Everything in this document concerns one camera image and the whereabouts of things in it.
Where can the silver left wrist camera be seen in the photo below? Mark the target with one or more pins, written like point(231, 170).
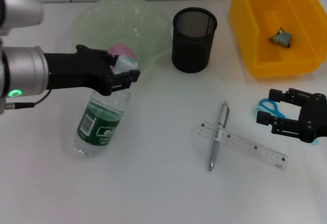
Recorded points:
point(18, 4)

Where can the grey ballpoint pen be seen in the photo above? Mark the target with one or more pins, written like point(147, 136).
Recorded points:
point(214, 152)

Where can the black mesh pen holder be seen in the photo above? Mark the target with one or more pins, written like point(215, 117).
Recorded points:
point(191, 48)

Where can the green glass fruit plate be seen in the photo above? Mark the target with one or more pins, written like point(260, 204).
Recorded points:
point(143, 25)

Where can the teal plastic wrapper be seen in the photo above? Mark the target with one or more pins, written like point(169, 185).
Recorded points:
point(279, 39)

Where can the clear green-label water bottle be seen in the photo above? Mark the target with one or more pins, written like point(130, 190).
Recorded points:
point(102, 122)

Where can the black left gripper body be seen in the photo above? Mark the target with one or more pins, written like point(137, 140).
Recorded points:
point(76, 71)

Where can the blue scissors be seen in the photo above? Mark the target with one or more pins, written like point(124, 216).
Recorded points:
point(278, 113)

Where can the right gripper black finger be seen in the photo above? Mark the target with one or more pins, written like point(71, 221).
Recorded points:
point(263, 117)
point(276, 95)

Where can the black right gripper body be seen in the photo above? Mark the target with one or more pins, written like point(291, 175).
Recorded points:
point(314, 119)

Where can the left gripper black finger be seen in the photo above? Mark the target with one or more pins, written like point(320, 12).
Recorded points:
point(113, 59)
point(134, 74)

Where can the pink peach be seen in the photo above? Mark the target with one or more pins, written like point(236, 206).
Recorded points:
point(120, 49)

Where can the transparent plastic ruler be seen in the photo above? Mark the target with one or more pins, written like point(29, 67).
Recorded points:
point(242, 143)

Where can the yellow plastic bin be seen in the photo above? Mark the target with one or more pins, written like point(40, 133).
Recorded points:
point(255, 43)

